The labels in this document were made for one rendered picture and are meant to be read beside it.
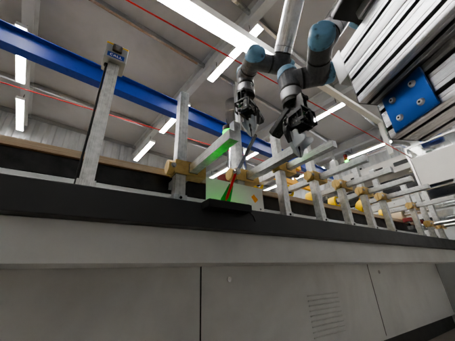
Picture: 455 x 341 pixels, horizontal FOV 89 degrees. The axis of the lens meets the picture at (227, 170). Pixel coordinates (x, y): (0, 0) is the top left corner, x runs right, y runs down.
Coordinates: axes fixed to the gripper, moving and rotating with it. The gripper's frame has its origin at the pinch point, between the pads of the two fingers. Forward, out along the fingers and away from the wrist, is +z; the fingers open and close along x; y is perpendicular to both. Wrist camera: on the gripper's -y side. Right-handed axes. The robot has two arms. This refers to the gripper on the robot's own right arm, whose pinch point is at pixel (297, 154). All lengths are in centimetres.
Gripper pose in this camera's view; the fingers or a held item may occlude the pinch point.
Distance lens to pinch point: 77.6
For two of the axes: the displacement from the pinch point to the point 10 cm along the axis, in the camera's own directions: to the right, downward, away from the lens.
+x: 8.3, 2.0, 5.2
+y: 5.5, -3.7, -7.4
